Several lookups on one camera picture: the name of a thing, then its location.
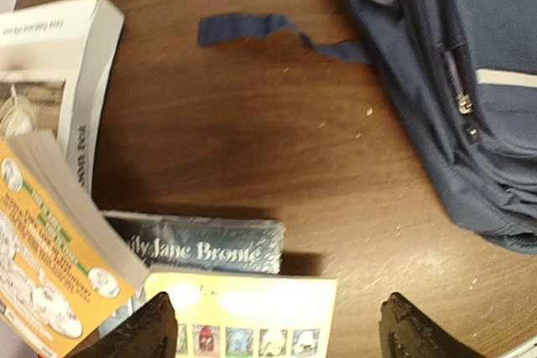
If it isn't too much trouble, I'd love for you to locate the navy blue student backpack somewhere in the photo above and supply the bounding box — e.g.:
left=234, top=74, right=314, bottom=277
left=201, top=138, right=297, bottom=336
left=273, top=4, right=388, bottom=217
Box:
left=197, top=0, right=537, bottom=256

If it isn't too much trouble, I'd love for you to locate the yellow paperback book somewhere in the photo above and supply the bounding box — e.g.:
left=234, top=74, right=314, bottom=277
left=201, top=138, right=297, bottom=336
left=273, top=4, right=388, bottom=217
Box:
left=144, top=270, right=337, bottom=357

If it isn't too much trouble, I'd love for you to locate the white Afternoon Tea book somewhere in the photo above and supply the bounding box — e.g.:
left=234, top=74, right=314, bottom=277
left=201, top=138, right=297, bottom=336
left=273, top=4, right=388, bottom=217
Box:
left=1, top=0, right=125, bottom=191

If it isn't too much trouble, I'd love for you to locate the dark Wuthering Heights book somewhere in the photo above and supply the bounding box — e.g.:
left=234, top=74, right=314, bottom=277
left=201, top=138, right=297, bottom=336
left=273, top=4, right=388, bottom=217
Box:
left=103, top=210, right=285, bottom=274

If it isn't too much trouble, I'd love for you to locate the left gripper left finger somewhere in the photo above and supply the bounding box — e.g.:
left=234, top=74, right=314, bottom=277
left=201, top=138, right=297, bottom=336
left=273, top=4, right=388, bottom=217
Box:
left=76, top=292, right=178, bottom=358

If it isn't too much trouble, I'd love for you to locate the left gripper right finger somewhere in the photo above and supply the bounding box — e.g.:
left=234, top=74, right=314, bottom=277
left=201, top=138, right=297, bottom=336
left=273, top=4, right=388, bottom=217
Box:
left=378, top=293, right=482, bottom=358

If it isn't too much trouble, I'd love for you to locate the orange comic paperback book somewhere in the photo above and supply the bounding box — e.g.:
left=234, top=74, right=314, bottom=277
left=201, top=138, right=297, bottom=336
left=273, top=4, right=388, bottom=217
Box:
left=1, top=130, right=149, bottom=357

